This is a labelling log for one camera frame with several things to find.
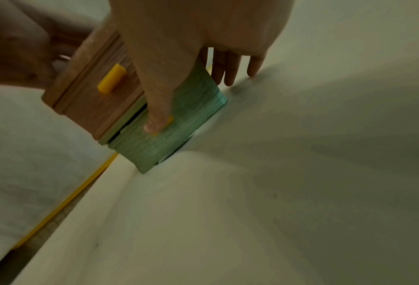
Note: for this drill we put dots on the person's left hand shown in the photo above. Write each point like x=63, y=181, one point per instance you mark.
x=12, y=50

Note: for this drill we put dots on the person's right hand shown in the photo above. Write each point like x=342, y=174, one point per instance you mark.
x=195, y=25

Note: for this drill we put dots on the pink green drawer box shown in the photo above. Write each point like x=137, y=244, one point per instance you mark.
x=100, y=117

